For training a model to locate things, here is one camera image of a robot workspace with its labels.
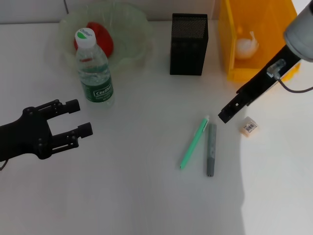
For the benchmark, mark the beige eraser with barcode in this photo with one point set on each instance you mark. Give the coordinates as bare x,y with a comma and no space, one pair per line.
249,127

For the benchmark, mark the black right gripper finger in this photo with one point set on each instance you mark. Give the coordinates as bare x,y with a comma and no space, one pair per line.
231,110

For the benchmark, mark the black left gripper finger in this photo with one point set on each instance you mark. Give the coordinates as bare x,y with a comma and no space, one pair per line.
78,133
68,106

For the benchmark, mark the white paper ball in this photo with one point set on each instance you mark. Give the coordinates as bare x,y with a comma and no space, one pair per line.
244,47

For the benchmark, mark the grey marker pen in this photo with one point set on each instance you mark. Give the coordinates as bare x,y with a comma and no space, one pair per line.
211,149

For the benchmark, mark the red round fruit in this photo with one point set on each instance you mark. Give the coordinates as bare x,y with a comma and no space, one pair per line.
105,41

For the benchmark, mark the green pen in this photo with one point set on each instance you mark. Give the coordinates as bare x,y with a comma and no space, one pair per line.
194,144

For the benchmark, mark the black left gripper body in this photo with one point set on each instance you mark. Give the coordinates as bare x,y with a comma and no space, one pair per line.
27,137

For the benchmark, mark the clear green-label water bottle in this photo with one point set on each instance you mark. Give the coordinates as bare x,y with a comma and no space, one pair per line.
97,80

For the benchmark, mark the green glass fruit plate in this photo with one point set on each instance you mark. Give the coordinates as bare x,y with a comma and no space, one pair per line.
132,34

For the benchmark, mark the black mesh pen holder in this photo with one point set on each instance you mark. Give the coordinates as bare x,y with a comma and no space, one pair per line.
188,56

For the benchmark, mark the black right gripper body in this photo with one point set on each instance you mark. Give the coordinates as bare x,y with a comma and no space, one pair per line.
264,83

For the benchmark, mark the yellow plastic storage bin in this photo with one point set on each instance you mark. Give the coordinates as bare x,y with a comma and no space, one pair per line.
256,24

